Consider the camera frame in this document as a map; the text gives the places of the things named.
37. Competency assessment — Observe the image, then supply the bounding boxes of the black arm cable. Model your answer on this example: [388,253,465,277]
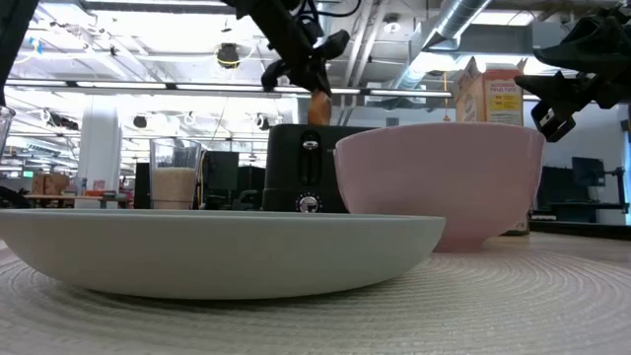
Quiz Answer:
[295,0,364,26]

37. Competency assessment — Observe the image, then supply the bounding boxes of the brown cardboard box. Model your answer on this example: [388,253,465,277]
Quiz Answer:
[31,172,71,196]

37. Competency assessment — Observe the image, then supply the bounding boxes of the round woven beige placemat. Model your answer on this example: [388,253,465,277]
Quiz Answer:
[0,231,631,355]

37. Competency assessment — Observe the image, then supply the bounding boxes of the black toaster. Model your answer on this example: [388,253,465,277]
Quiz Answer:
[260,122,376,214]

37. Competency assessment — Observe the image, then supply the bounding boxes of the pink bowl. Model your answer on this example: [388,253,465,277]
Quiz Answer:
[333,121,547,253]

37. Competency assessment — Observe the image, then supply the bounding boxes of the wooden background table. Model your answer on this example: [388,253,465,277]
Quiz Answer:
[24,192,135,209]

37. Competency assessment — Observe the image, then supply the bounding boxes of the white pillar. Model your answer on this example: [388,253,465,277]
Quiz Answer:
[77,96,123,209]

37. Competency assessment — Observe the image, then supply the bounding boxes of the black ceiling dome camera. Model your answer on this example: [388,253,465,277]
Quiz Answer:
[215,42,242,70]

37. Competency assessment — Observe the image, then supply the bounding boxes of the black background computer monitor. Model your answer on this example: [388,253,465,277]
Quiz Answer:
[203,150,241,193]

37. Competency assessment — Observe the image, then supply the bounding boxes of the brown toast slice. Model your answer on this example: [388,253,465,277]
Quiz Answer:
[308,90,333,126]

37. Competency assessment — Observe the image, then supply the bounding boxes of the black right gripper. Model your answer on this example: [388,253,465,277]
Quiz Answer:
[515,14,631,144]

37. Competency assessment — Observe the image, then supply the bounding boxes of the large grey plate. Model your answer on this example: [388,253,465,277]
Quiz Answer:
[0,208,447,301]

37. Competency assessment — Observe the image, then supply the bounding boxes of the orange and white cereal box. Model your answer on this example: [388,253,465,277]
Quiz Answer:
[453,56,531,237]

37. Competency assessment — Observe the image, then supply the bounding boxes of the silver slanted ceiling duct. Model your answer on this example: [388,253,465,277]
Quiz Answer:
[393,0,494,91]

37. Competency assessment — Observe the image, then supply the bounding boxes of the black monitor on arm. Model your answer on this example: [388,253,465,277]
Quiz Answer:
[571,156,607,188]

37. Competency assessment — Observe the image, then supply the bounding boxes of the glass of milk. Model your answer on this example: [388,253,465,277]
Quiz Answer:
[149,137,203,211]

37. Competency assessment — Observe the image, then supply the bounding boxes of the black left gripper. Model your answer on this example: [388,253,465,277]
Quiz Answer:
[260,22,352,96]

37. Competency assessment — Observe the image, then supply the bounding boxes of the long ceiling light bar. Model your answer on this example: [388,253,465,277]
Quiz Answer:
[3,80,543,103]

